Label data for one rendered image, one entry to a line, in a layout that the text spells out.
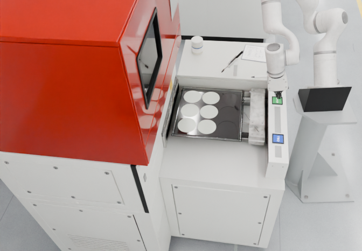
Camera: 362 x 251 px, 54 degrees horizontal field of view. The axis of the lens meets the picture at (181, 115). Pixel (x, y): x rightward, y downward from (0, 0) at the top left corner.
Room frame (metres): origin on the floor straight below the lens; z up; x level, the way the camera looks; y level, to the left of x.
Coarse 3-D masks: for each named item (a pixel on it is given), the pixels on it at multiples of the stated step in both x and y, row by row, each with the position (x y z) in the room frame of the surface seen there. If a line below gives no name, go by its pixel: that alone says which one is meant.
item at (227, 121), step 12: (228, 96) 1.42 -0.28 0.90; (240, 96) 1.41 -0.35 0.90; (180, 108) 1.36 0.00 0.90; (228, 108) 1.33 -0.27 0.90; (240, 108) 1.32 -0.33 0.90; (216, 120) 1.25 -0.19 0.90; (228, 120) 1.24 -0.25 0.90; (180, 132) 1.19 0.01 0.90; (192, 132) 1.18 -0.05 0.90; (216, 132) 1.17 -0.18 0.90; (228, 132) 1.16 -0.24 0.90
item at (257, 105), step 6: (252, 96) 1.42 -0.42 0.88; (258, 96) 1.41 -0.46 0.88; (264, 96) 1.41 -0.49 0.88; (252, 102) 1.37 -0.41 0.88; (258, 102) 1.37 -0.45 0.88; (252, 108) 1.33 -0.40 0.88; (258, 108) 1.32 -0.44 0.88; (252, 114) 1.28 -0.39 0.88; (258, 114) 1.28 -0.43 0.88; (258, 120) 1.24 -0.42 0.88; (258, 144) 1.09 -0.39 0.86
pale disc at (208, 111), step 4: (204, 108) 1.35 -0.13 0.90; (208, 108) 1.34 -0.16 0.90; (212, 108) 1.34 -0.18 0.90; (216, 108) 1.34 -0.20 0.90; (200, 112) 1.32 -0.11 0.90; (204, 112) 1.32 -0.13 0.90; (208, 112) 1.31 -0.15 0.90; (212, 112) 1.31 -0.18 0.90; (216, 112) 1.31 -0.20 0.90; (204, 116) 1.29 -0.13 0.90; (208, 116) 1.28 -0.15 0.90; (212, 116) 1.28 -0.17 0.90
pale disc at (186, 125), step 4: (180, 120) 1.28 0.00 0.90; (184, 120) 1.27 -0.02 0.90; (188, 120) 1.27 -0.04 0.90; (192, 120) 1.27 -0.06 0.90; (180, 124) 1.24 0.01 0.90; (184, 124) 1.24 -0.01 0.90; (188, 124) 1.24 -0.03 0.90; (192, 124) 1.24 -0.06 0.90; (180, 128) 1.22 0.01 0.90; (184, 128) 1.22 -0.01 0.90; (188, 128) 1.21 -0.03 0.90; (192, 128) 1.21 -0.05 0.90
